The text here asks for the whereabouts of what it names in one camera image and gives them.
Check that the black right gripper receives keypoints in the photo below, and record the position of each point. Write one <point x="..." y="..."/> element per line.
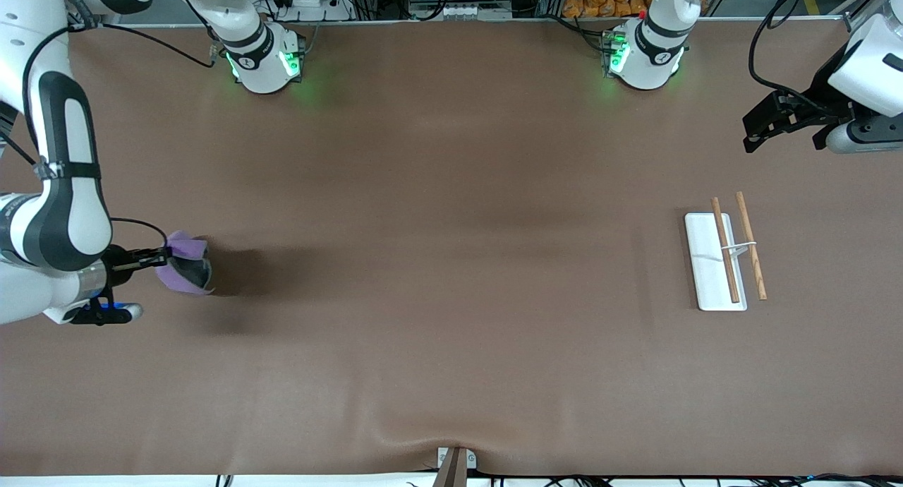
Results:
<point x="118" y="264"/>

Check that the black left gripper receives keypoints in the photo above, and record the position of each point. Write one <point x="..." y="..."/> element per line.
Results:
<point x="820" y="95"/>

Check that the purple microfiber towel grey edge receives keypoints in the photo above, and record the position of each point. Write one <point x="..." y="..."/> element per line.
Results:
<point x="176" y="279"/>

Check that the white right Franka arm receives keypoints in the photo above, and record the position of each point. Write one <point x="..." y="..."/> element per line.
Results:
<point x="70" y="212"/>

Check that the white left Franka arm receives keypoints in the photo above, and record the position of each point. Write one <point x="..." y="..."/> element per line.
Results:
<point x="649" y="56"/>

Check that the white power strip with plugs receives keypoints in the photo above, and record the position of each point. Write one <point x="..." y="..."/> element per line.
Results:
<point x="310" y="0"/>

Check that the small white power strip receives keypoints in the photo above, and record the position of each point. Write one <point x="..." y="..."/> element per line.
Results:
<point x="467" y="11"/>

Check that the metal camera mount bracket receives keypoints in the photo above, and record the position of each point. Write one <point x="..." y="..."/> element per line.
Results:
<point x="456" y="466"/>

